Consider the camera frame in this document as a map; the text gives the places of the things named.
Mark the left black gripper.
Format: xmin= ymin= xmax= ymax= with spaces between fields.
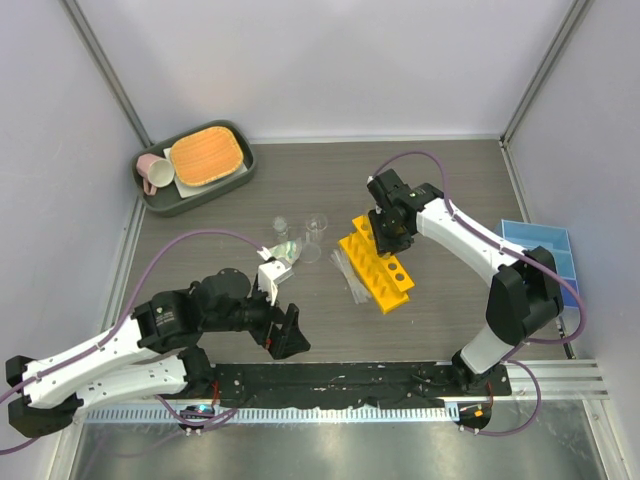
xmin=203 ymin=278 xmax=311 ymax=358

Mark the yellow test tube rack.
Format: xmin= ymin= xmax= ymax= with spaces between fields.
xmin=339 ymin=215 xmax=415 ymax=314

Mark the clear glass beaker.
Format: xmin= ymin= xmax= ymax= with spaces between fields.
xmin=305 ymin=213 xmax=328 ymax=244

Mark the blue compartment box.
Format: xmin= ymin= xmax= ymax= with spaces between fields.
xmin=494 ymin=219 xmax=579 ymax=310

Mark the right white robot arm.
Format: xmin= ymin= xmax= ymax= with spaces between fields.
xmin=367 ymin=169 xmax=564 ymax=395

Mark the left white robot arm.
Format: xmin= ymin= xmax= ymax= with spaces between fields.
xmin=5 ymin=268 xmax=310 ymax=439

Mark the bundle of plastic pipettes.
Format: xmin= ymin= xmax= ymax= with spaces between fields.
xmin=330 ymin=249 xmax=372 ymax=305

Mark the crumpled plastic bag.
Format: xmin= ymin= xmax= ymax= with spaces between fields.
xmin=269 ymin=238 xmax=302 ymax=265

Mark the small glass flask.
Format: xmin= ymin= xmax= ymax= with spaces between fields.
xmin=272 ymin=216 xmax=289 ymax=243

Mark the white square plate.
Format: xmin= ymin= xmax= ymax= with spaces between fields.
xmin=163 ymin=145 xmax=246 ymax=199

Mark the dark grey tray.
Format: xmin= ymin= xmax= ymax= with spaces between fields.
xmin=130 ymin=120 xmax=257 ymax=217

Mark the orange woven mat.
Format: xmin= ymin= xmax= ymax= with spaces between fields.
xmin=170 ymin=126 xmax=244 ymax=187

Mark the pink and white mug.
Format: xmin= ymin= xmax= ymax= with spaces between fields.
xmin=136 ymin=153 xmax=175 ymax=196

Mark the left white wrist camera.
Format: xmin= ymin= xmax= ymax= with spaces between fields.
xmin=257 ymin=247 xmax=293 ymax=306

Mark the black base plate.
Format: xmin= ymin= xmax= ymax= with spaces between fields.
xmin=164 ymin=360 xmax=514 ymax=410

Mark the white slotted cable duct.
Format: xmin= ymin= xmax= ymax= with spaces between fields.
xmin=85 ymin=402 xmax=459 ymax=425

